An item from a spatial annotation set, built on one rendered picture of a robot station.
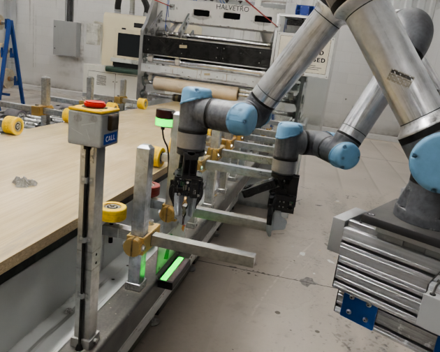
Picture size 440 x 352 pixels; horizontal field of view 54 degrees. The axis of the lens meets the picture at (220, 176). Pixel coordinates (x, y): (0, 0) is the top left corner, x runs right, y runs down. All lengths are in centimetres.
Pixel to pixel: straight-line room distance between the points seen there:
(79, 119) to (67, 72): 1086
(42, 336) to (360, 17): 103
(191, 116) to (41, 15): 1109
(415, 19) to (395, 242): 59
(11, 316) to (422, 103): 100
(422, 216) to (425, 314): 21
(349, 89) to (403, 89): 927
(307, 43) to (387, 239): 49
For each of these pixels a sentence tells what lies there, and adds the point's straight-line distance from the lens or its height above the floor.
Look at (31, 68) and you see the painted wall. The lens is 1223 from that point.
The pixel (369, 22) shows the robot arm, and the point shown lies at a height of 143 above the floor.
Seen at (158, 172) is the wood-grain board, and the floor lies 90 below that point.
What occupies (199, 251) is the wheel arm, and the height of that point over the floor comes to 84.
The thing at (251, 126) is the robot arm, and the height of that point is 119.
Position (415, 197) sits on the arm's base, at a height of 110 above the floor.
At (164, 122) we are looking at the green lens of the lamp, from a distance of 132.
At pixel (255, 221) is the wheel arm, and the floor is 86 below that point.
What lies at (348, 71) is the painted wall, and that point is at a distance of 1014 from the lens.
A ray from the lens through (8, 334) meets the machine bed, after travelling 118.
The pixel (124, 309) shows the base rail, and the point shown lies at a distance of 117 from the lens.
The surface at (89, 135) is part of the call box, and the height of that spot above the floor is 117.
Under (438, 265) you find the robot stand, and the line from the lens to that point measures 105.
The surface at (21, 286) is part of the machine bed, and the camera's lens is 116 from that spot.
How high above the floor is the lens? 134
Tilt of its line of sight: 15 degrees down
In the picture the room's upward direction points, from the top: 7 degrees clockwise
